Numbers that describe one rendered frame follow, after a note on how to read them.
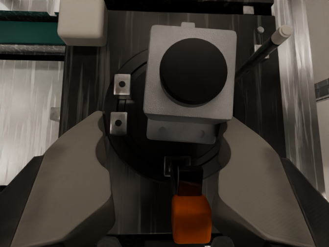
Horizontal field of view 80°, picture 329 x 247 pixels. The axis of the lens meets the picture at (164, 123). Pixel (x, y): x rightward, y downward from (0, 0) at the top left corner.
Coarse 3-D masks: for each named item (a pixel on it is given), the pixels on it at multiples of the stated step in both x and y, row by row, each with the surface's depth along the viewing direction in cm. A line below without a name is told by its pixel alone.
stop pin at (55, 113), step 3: (51, 108) 21; (54, 108) 21; (57, 108) 21; (51, 111) 21; (54, 111) 21; (57, 111) 21; (51, 114) 21; (54, 114) 21; (57, 114) 21; (51, 117) 21; (54, 117) 21; (57, 117) 21; (51, 120) 21; (54, 120) 21; (57, 120) 21
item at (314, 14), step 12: (312, 0) 36; (324, 0) 36; (312, 12) 36; (324, 12) 36; (312, 24) 36; (324, 24) 36; (312, 36) 35; (324, 36) 35; (312, 48) 35; (324, 48) 35; (312, 60) 35; (324, 60) 35; (324, 72) 34; (324, 108) 34; (324, 120) 33; (324, 132) 33; (324, 144) 33; (324, 156) 32; (324, 168) 32
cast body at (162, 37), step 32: (160, 32) 10; (192, 32) 10; (224, 32) 10; (160, 64) 9; (192, 64) 9; (224, 64) 9; (160, 96) 9; (192, 96) 8; (224, 96) 9; (160, 128) 13; (192, 128) 12
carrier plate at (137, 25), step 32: (128, 32) 22; (256, 32) 23; (64, 64) 21; (96, 64) 21; (64, 96) 21; (96, 96) 21; (256, 96) 22; (64, 128) 20; (256, 128) 21; (128, 192) 20; (160, 192) 20; (128, 224) 19; (160, 224) 19
